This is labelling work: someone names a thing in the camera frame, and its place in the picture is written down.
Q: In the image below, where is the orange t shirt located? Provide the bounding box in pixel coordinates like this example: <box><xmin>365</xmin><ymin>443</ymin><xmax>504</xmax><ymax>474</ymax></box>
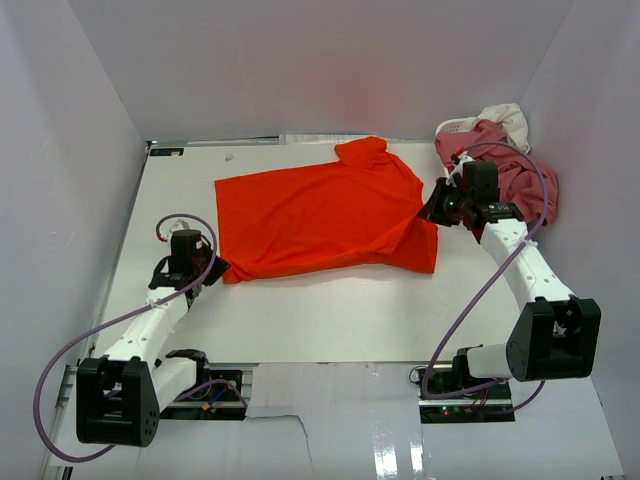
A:
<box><xmin>214</xmin><ymin>137</ymin><xmax>438</xmax><ymax>284</ymax></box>

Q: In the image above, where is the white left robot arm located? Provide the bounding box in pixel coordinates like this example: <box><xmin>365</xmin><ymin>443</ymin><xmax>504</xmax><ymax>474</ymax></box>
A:
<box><xmin>76</xmin><ymin>229</ymin><xmax>229</xmax><ymax>447</ymax></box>

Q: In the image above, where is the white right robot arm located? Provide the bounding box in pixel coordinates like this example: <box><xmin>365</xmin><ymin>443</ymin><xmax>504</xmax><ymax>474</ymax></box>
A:
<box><xmin>419</xmin><ymin>154</ymin><xmax>601</xmax><ymax>399</ymax></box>

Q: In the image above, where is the pink t shirt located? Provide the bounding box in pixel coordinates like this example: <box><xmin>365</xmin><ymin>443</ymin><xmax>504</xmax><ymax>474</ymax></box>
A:
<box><xmin>435</xmin><ymin>119</ymin><xmax>559</xmax><ymax>225</ymax></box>

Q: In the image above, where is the white perforated laundry basket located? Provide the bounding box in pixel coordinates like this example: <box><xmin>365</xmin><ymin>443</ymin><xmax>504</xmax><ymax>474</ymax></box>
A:
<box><xmin>435</xmin><ymin>117</ymin><xmax>479</xmax><ymax>136</ymax></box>

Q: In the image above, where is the cream white t shirt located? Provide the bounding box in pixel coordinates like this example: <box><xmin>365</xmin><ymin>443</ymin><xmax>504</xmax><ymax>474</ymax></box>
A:
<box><xmin>476</xmin><ymin>103</ymin><xmax>531</xmax><ymax>153</ymax></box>

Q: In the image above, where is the black corner label plate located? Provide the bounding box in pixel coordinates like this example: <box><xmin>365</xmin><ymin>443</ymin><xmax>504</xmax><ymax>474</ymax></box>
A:
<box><xmin>149</xmin><ymin>147</ymin><xmax>184</xmax><ymax>157</ymax></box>

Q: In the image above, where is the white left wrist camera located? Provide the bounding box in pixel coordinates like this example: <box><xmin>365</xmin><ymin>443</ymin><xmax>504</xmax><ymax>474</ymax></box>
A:
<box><xmin>155</xmin><ymin>219</ymin><xmax>190</xmax><ymax>243</ymax></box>

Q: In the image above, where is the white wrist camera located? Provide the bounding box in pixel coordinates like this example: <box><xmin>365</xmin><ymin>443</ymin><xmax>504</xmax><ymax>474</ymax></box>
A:
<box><xmin>446</xmin><ymin>151</ymin><xmax>474</xmax><ymax>188</ymax></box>
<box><xmin>155</xmin><ymin>219</ymin><xmax>190</xmax><ymax>243</ymax></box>

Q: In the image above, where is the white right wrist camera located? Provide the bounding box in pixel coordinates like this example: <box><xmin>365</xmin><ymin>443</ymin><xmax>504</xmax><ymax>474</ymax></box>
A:
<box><xmin>446</xmin><ymin>151</ymin><xmax>474</xmax><ymax>188</ymax></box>

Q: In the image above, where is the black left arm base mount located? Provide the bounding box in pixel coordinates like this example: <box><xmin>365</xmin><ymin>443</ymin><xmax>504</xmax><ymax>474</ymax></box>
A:
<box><xmin>152</xmin><ymin>362</ymin><xmax>252</xmax><ymax>421</ymax></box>

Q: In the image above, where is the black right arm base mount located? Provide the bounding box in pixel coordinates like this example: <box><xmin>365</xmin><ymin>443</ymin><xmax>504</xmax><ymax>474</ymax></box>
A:
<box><xmin>408</xmin><ymin>362</ymin><xmax>515</xmax><ymax>425</ymax></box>

